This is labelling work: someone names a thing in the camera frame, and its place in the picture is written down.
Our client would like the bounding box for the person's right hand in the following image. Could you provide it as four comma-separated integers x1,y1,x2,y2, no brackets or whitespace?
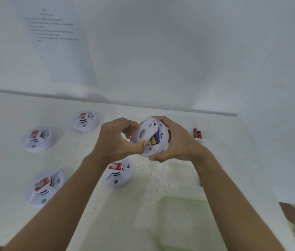
148,115,215,166

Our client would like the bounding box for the person's left hand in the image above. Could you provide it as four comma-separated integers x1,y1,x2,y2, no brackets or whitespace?
90,117,149,168

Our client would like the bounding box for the white round smoke detector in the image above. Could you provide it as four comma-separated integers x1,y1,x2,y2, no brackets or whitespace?
71,110,99,133
101,157,134,189
21,126,57,154
138,122,170,158
25,168,65,208

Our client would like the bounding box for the large clear plastic container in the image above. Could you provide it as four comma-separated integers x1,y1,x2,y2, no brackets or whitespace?
160,158,205,192

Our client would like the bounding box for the clear battery container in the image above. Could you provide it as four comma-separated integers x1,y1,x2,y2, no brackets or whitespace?
168,115,213,144

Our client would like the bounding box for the white detector mounting plate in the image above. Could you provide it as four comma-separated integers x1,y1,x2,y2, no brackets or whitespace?
129,117,159,146

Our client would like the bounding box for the large green-rimmed clear lid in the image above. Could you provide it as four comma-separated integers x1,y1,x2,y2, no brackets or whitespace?
156,196,227,251

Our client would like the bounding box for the person's right forearm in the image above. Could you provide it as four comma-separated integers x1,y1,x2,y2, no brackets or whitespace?
194,154,285,251

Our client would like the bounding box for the person's left forearm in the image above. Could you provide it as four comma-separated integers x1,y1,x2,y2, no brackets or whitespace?
2,154,105,251

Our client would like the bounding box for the printed white paper sheet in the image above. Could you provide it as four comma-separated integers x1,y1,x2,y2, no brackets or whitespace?
9,0,98,86

